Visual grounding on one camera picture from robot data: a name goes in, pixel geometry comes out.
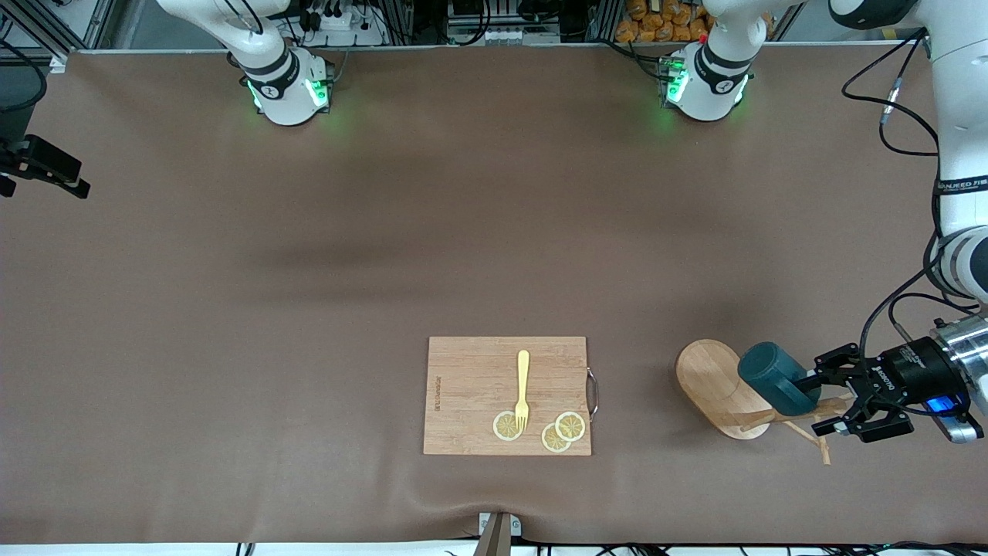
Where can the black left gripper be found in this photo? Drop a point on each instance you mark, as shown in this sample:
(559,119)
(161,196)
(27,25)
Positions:
(911,372)

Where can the aluminium frame profile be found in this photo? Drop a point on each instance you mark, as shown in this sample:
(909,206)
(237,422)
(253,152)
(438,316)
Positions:
(96,23)

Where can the lemon slice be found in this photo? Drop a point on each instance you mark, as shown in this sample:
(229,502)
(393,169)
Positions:
(571,426)
(552,442)
(503,427)

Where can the bag of orange snacks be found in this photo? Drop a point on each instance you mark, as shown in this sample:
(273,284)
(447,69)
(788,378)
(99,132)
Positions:
(656,27)

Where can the dark green mug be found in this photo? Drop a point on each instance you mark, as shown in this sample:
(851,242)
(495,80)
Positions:
(772,374)

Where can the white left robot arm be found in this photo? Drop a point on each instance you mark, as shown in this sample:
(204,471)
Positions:
(961,116)

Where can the wooden mug rack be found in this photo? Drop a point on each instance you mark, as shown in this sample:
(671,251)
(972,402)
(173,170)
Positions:
(706,374)

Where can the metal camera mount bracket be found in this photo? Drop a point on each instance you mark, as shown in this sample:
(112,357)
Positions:
(498,537)

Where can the brown table cover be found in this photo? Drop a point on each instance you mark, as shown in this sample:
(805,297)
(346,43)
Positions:
(231,270)

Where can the yellow plastic fork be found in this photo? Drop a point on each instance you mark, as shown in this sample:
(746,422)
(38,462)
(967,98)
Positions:
(523,371)

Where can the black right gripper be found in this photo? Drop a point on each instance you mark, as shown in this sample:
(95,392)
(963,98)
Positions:
(45,165)

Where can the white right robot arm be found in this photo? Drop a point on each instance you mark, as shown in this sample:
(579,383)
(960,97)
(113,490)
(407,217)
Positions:
(285,100)

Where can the white power strip with plugs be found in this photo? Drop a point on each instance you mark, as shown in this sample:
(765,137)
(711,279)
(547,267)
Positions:
(340,23)

